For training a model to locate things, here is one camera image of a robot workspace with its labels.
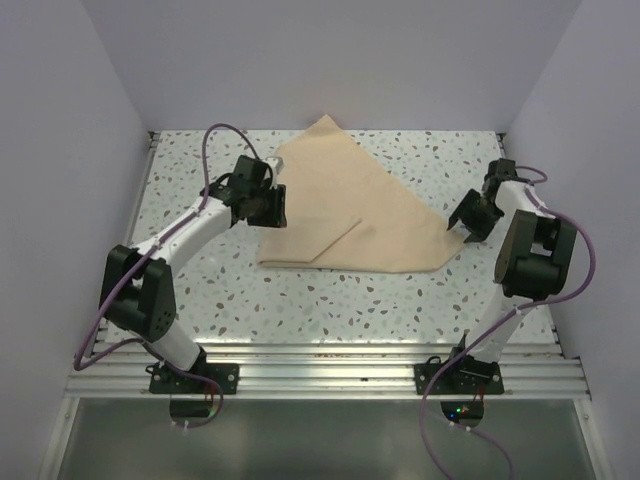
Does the beige cloth mat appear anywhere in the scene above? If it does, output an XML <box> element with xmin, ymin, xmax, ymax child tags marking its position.
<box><xmin>257</xmin><ymin>115</ymin><xmax>464</xmax><ymax>273</ymax></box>

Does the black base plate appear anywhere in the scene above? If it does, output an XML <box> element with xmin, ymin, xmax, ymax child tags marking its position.
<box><xmin>145</xmin><ymin>350</ymin><xmax>240</xmax><ymax>395</ymax></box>
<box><xmin>413</xmin><ymin>356</ymin><xmax>505</xmax><ymax>395</ymax></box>

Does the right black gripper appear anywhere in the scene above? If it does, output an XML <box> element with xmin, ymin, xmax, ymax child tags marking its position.
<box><xmin>449</xmin><ymin>189</ymin><xmax>503</xmax><ymax>244</ymax></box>

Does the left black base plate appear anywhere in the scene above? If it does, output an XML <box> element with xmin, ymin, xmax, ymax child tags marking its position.
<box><xmin>145</xmin><ymin>350</ymin><xmax>240</xmax><ymax>395</ymax></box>

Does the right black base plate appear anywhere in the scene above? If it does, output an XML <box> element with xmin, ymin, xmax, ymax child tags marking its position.
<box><xmin>413</xmin><ymin>356</ymin><xmax>505</xmax><ymax>395</ymax></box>

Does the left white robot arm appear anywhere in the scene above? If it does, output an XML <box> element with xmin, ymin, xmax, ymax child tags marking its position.
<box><xmin>99</xmin><ymin>155</ymin><xmax>287</xmax><ymax>393</ymax></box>

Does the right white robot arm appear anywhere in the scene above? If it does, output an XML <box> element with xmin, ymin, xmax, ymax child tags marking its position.
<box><xmin>447</xmin><ymin>158</ymin><xmax>577</xmax><ymax>364</ymax></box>

